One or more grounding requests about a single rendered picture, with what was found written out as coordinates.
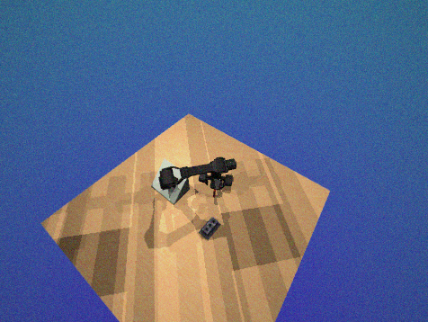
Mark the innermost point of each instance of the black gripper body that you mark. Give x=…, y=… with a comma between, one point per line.
x=228, y=178

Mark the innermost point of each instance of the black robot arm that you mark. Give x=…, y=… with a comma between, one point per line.
x=218, y=166

